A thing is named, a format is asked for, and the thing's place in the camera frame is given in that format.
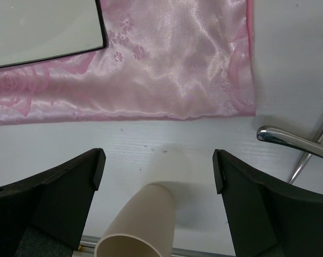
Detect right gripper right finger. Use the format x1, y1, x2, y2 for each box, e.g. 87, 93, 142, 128
213, 149, 323, 256

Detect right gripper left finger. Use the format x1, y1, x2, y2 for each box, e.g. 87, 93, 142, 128
0, 148, 106, 256

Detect silver spoon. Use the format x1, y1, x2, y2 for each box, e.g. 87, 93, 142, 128
288, 107, 323, 185

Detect beige cup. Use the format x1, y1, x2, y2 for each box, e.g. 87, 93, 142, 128
101, 184, 176, 256

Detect pink satin cloth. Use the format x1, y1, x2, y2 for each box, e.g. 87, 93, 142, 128
0, 1, 256, 126

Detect square white plate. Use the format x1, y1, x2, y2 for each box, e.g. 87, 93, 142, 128
0, 0, 107, 68

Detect silver knife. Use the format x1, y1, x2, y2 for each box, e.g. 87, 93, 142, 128
257, 126, 323, 158

